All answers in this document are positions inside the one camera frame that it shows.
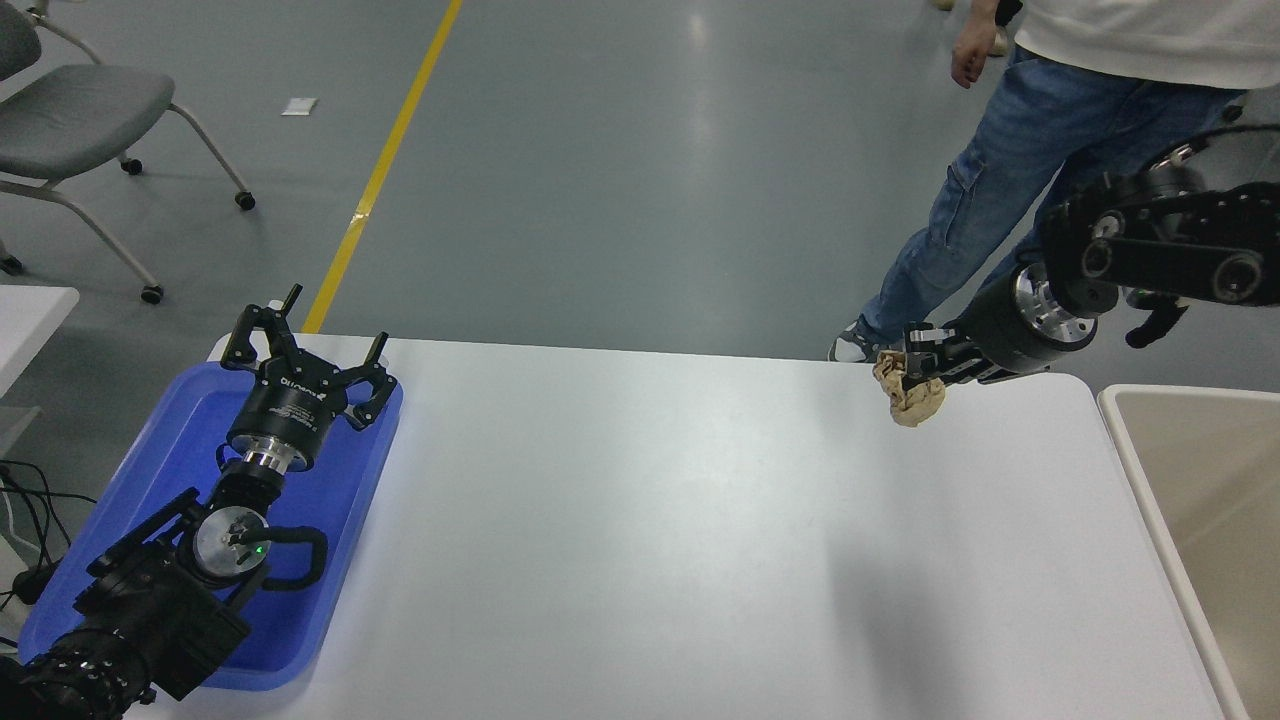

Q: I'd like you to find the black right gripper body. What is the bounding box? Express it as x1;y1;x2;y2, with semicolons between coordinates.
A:
952;270;1051;380

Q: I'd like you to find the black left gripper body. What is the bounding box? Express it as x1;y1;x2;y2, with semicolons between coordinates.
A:
227;352;347;471

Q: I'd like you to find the tan paper ball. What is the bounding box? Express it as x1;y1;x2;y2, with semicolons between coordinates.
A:
873;348;947;429

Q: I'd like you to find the person's hand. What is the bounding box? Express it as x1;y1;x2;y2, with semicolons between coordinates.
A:
950;15;1002;90

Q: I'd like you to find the blue plastic tray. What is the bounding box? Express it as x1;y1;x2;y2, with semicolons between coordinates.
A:
18;360;405;693

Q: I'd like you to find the small white side table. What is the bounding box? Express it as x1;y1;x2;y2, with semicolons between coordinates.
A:
0;285;81;401

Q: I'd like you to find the large pale bin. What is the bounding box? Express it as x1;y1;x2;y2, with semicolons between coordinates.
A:
1097;384;1280;720

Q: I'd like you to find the grey chair on casters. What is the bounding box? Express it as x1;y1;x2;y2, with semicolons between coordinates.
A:
0;0;257;306

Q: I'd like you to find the black power plug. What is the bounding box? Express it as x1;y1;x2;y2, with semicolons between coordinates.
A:
12;560;59;607

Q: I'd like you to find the black cable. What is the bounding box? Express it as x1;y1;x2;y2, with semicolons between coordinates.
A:
0;460;98;576

